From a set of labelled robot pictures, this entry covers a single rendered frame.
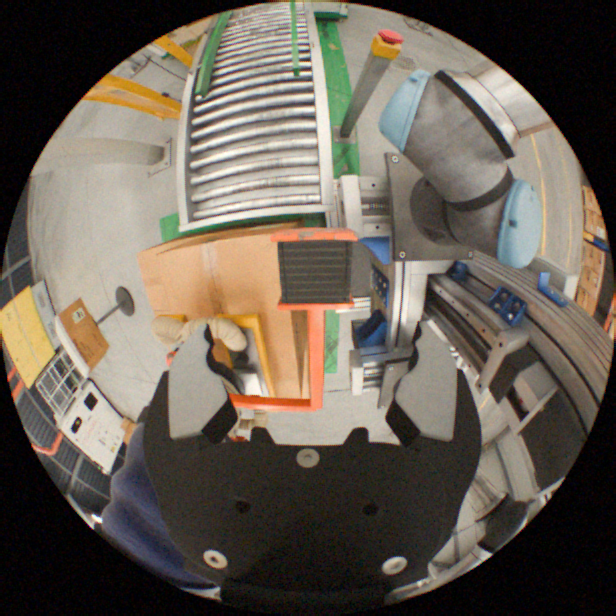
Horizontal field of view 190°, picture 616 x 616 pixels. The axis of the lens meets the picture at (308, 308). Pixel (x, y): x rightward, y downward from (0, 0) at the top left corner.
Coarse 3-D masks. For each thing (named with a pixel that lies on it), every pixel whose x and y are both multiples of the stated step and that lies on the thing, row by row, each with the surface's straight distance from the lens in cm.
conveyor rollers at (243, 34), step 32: (224, 32) 186; (256, 32) 166; (288, 32) 156; (224, 64) 141; (256, 64) 130; (288, 64) 121; (224, 96) 117; (288, 96) 104; (224, 128) 107; (256, 128) 98; (288, 128) 95; (224, 160) 101; (288, 160) 89; (224, 192) 95
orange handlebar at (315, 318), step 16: (320, 320) 24; (320, 336) 26; (176, 352) 39; (320, 352) 27; (320, 368) 29; (320, 384) 32; (240, 400) 40; (256, 400) 39; (272, 400) 39; (288, 400) 38; (304, 400) 38; (320, 400) 36
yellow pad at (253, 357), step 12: (240, 324) 42; (252, 324) 41; (252, 336) 42; (228, 348) 47; (252, 348) 44; (264, 348) 45; (228, 360) 50; (240, 360) 44; (252, 360) 47; (264, 360) 46; (264, 372) 49; (264, 384) 52; (264, 396) 56
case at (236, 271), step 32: (288, 224) 74; (160, 256) 65; (192, 256) 57; (224, 256) 52; (256, 256) 49; (192, 288) 60; (224, 288) 55; (256, 288) 52; (288, 320) 54; (224, 352) 68; (288, 352) 61; (288, 384) 72
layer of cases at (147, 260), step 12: (228, 228) 116; (300, 228) 102; (180, 240) 109; (144, 252) 130; (156, 252) 123; (144, 264) 133; (156, 264) 125; (144, 276) 136; (156, 276) 128; (156, 288) 131; (156, 300) 136; (156, 312) 142; (168, 312) 133
